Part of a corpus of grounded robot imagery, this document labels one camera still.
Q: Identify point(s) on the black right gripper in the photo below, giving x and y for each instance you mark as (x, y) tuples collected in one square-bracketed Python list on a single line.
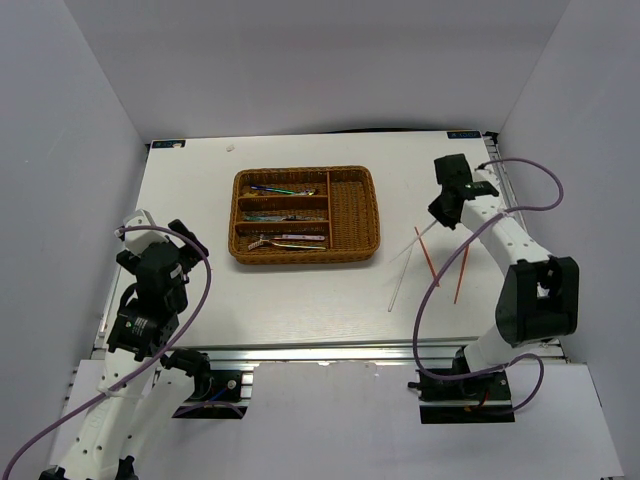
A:
[(446, 221)]

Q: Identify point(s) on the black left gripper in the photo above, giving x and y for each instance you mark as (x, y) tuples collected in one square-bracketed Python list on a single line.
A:
[(128, 259)]

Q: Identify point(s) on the white chopstick short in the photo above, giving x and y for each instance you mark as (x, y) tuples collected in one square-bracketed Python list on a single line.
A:
[(412, 242)]

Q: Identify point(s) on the red chopstick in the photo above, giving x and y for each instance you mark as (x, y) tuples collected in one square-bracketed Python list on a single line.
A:
[(462, 269), (428, 259)]

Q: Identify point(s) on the green handled table knife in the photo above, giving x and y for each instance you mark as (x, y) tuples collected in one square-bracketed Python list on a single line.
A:
[(266, 218)]

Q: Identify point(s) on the iridescent round bowl spoon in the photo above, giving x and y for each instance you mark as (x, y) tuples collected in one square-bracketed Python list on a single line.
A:
[(272, 190)]

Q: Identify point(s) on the white chopstick long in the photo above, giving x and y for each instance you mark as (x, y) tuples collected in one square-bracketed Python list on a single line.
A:
[(400, 279)]

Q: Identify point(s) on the pink handled fork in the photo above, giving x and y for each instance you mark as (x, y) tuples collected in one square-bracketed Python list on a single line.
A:
[(293, 237)]

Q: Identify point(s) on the silver patterned table knife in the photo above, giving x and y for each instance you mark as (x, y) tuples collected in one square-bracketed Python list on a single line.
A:
[(300, 218)]

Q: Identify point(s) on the purple iridescent spoon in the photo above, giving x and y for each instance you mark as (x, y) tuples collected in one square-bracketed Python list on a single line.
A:
[(306, 192)]

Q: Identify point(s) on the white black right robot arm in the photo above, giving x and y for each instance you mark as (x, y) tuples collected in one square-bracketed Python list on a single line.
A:
[(540, 294)]

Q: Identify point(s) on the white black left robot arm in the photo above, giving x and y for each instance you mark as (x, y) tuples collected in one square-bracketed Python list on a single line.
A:
[(140, 387)]

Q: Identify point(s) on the right blue table label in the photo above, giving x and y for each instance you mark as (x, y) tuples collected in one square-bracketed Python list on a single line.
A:
[(464, 134)]

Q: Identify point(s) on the blue table label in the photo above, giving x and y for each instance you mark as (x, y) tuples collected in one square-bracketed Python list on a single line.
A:
[(464, 134), (168, 144)]

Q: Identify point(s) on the left blue table label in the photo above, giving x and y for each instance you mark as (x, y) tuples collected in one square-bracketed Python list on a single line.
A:
[(168, 144)]

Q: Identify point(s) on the woven wicker cutlery tray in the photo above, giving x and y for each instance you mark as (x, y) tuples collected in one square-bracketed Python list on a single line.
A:
[(345, 198)]

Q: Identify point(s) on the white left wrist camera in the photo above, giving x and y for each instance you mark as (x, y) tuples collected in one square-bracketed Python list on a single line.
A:
[(135, 233)]

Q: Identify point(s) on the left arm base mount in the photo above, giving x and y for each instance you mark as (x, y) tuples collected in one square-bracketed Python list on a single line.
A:
[(224, 394)]

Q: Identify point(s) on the aluminium table frame rail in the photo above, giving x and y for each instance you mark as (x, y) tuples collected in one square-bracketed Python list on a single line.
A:
[(325, 312)]

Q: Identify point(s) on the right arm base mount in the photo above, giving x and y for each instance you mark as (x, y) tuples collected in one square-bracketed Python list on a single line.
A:
[(481, 400)]

